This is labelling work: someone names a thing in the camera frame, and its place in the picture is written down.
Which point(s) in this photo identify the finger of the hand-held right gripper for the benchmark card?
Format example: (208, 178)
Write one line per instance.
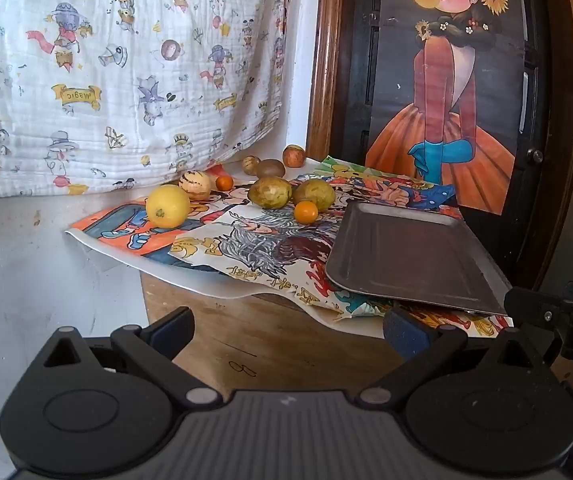
(531, 305)

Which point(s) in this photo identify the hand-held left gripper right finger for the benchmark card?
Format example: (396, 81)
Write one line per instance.
(406, 332)

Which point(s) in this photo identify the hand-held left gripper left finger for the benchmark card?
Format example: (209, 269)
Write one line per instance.
(169, 332)

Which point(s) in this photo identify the grey metal tray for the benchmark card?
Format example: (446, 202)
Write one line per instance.
(406, 255)

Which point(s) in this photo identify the yellow lemon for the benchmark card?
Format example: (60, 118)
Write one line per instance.
(168, 206)

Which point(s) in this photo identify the striped pepino melon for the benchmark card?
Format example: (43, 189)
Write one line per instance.
(195, 184)

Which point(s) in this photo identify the small orange tangerine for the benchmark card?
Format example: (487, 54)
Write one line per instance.
(223, 182)
(306, 211)

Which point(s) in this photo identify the green-brown passion fruit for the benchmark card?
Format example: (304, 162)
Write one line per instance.
(314, 194)
(270, 192)

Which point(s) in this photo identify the grey panel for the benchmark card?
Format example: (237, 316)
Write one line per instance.
(566, 210)

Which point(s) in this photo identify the metal door bolt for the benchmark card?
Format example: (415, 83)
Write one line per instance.
(533, 155)

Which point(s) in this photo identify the small striped round fruit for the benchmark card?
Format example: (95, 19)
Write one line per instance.
(251, 164)

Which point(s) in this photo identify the brown kiwi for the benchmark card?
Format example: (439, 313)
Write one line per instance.
(270, 168)

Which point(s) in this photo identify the red apple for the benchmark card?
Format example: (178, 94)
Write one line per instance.
(294, 155)

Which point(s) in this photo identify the printed blanket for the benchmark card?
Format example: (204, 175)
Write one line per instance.
(116, 85)

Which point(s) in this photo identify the dark door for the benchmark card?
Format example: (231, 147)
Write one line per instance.
(361, 60)

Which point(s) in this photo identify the wall poster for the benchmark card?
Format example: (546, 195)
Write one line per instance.
(441, 110)

